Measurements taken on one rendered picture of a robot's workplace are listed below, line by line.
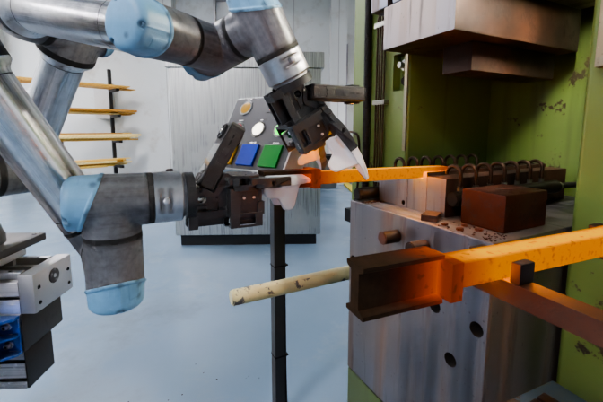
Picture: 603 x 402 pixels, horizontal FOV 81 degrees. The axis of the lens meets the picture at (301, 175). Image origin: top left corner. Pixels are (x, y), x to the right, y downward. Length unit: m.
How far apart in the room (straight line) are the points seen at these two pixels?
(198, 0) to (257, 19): 7.17
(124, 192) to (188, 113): 2.86
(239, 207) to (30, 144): 0.31
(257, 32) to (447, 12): 0.37
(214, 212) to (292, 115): 0.20
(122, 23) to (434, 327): 0.70
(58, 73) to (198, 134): 2.45
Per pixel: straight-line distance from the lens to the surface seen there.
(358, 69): 1.20
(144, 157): 7.73
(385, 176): 0.71
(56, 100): 1.00
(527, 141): 1.20
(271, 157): 1.06
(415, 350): 0.81
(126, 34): 0.52
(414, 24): 0.83
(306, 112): 0.61
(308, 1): 7.57
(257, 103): 1.25
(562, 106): 1.16
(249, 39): 0.59
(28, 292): 1.01
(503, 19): 0.87
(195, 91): 3.35
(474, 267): 0.36
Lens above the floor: 1.09
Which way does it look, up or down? 7 degrees down
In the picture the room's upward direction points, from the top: straight up
